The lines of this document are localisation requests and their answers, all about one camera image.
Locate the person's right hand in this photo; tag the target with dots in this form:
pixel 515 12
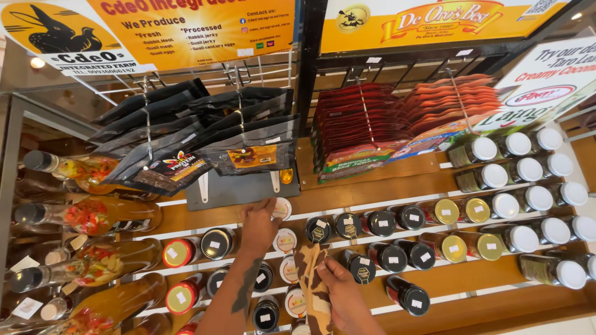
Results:
pixel 349 297

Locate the person's left hand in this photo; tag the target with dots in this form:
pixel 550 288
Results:
pixel 256 230

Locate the small jar printed white lid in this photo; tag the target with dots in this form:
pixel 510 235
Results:
pixel 295 301
pixel 300 328
pixel 285 240
pixel 284 208
pixel 288 269

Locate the brown camouflage cloth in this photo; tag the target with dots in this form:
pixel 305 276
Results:
pixel 314 284

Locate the black lid jar hexagon label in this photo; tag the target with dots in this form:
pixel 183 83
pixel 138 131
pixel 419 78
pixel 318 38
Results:
pixel 348 225
pixel 362 268
pixel 318 229

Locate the dark jar gold-rimmed black lid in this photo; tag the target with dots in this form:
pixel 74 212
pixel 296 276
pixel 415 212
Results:
pixel 217 243
pixel 265 315
pixel 216 280
pixel 263 277

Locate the grey display board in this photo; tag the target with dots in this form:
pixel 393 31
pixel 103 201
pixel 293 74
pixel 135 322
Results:
pixel 237 191

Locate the red sauce jar black lid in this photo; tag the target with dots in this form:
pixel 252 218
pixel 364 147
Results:
pixel 409 217
pixel 412 297
pixel 420 254
pixel 381 223
pixel 390 257

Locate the small amber jar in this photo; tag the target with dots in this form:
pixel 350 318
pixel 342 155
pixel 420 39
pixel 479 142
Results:
pixel 286 176

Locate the red jar gold lid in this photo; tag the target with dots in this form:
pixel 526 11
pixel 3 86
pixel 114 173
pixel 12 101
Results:
pixel 179 252
pixel 182 297
pixel 190 327

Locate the stack of black jerky packets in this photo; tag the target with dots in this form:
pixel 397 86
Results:
pixel 153 153
pixel 251 139

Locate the glass jar gold lid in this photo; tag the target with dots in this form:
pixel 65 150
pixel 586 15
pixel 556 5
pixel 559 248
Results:
pixel 477 210
pixel 489 246
pixel 452 248
pixel 446 211

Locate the wooden display shelf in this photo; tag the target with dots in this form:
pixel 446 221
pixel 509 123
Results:
pixel 465 279

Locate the stack of dark red packets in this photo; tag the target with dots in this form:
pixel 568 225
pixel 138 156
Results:
pixel 358 125

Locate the chili vinegar bottle black cap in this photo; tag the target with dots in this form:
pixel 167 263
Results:
pixel 88 216
pixel 84 170
pixel 116 302
pixel 93 266

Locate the small bottle pale cap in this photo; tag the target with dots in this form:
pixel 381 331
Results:
pixel 50 311
pixel 56 256

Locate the rows of large white-capped jars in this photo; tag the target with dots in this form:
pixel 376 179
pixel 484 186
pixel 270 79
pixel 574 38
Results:
pixel 528 200

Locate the stack of orange packets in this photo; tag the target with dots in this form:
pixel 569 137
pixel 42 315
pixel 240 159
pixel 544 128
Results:
pixel 447 107

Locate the yellow rabbit banner sign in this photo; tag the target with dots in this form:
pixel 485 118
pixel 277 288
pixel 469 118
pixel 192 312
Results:
pixel 153 28

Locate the yellow ribbon logo sign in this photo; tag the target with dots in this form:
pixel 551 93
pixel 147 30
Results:
pixel 419 23

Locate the white product sign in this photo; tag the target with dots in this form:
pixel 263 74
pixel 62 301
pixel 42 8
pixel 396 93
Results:
pixel 544 83

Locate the black metal rack frame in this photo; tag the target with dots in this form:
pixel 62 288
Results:
pixel 307 70

